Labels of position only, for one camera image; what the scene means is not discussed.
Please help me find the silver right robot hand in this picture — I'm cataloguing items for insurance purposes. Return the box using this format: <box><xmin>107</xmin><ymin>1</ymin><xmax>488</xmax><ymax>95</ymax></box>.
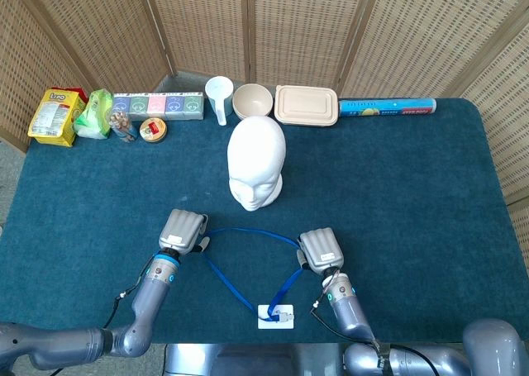
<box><xmin>296</xmin><ymin>227</ymin><xmax>345</xmax><ymax>275</ymax></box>

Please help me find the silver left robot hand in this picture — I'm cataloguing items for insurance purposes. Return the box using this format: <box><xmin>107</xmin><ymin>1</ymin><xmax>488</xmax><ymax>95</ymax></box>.
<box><xmin>158</xmin><ymin>208</ymin><xmax>211</xmax><ymax>256</ymax></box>

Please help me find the blue lanyard strap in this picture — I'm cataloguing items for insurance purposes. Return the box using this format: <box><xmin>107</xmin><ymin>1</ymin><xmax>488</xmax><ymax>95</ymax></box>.
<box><xmin>200</xmin><ymin>226</ymin><xmax>305</xmax><ymax>322</ymax></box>

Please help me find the white ID badge card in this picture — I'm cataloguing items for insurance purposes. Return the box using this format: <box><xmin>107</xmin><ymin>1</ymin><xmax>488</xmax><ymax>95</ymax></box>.
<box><xmin>257</xmin><ymin>304</ymin><xmax>295</xmax><ymax>331</ymax></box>

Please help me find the teal table cloth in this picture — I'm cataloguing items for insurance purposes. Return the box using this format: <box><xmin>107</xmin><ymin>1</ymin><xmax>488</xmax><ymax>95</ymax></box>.
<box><xmin>0</xmin><ymin>98</ymin><xmax>529</xmax><ymax>345</ymax></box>

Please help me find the round yellow tin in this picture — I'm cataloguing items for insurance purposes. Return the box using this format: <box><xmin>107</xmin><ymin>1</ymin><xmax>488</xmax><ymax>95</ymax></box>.
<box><xmin>139</xmin><ymin>117</ymin><xmax>169</xmax><ymax>143</ymax></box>

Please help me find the white foam mannequin head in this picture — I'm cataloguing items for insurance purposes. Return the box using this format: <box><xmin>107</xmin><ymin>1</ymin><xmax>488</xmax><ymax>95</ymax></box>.
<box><xmin>227</xmin><ymin>116</ymin><xmax>288</xmax><ymax>212</ymax></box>

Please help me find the clear jar of sticks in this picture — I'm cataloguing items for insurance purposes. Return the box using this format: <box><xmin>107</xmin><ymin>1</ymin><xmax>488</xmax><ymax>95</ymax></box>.
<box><xmin>108</xmin><ymin>110</ymin><xmax>139</xmax><ymax>144</ymax></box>

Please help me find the pastel tissue pack row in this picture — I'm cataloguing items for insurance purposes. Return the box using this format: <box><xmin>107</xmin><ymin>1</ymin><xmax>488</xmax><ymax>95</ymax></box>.
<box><xmin>112</xmin><ymin>92</ymin><xmax>206</xmax><ymax>122</ymax></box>

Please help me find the grey robot torso base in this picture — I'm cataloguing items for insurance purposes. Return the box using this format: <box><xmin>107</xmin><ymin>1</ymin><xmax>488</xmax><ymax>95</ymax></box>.
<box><xmin>163</xmin><ymin>342</ymin><xmax>346</xmax><ymax>376</ymax></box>

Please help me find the green and white plastic bag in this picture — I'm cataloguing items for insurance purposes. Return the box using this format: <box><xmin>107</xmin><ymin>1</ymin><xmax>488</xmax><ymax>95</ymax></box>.
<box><xmin>73</xmin><ymin>88</ymin><xmax>114</xmax><ymax>140</ymax></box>

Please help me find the beige lidded lunch box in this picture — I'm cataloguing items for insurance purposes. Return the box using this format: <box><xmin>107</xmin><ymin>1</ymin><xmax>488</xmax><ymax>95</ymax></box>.
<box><xmin>274</xmin><ymin>84</ymin><xmax>340</xmax><ymax>126</ymax></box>

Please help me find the beige bowl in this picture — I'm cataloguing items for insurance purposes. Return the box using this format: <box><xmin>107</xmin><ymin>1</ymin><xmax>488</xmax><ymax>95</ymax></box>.
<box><xmin>231</xmin><ymin>83</ymin><xmax>274</xmax><ymax>119</ymax></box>

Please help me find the blue food wrap roll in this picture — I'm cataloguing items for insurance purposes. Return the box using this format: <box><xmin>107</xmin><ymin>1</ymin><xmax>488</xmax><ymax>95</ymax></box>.
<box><xmin>338</xmin><ymin>98</ymin><xmax>438</xmax><ymax>118</ymax></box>

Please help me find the yellow snack bag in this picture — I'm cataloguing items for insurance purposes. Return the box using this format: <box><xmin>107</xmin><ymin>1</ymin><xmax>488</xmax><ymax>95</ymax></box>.
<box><xmin>27</xmin><ymin>87</ymin><xmax>89</xmax><ymax>148</ymax></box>

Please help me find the wicker folding screen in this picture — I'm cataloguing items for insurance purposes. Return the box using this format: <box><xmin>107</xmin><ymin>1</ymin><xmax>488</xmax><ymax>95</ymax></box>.
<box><xmin>0</xmin><ymin>0</ymin><xmax>529</xmax><ymax>249</ymax></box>

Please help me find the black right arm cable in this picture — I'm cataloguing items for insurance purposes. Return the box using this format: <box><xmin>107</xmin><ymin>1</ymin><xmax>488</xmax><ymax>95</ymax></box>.
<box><xmin>308</xmin><ymin>270</ymin><xmax>439</xmax><ymax>376</ymax></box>

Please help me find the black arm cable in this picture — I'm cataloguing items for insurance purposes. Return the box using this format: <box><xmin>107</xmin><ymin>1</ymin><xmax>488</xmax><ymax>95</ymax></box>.
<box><xmin>308</xmin><ymin>270</ymin><xmax>439</xmax><ymax>376</ymax></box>
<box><xmin>49</xmin><ymin>264</ymin><xmax>154</xmax><ymax>376</ymax></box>

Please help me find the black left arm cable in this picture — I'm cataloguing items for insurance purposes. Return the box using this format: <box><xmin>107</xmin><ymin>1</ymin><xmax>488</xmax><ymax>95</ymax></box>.
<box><xmin>49</xmin><ymin>264</ymin><xmax>154</xmax><ymax>376</ymax></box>

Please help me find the pale blue handled cup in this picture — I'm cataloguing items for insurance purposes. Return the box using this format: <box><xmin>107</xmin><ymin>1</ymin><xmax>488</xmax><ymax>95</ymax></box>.
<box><xmin>204</xmin><ymin>76</ymin><xmax>235</xmax><ymax>126</ymax></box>

